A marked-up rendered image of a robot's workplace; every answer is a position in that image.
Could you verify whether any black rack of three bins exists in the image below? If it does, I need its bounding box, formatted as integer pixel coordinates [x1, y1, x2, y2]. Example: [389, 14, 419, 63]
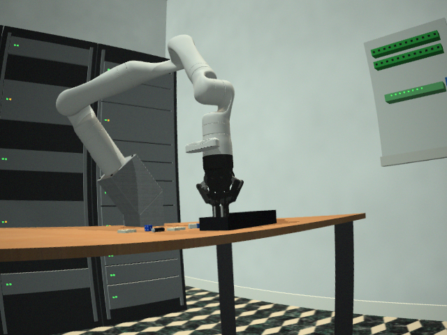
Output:
[199, 210, 277, 231]

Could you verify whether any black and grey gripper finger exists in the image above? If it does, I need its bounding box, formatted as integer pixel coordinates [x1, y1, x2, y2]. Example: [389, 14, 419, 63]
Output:
[217, 175, 244, 217]
[196, 178, 221, 217]

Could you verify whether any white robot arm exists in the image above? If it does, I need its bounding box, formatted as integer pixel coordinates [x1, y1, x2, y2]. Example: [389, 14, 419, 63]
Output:
[56, 35, 235, 176]

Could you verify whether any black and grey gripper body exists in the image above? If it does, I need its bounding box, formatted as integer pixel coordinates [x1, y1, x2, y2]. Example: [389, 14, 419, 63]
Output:
[203, 154, 235, 192]

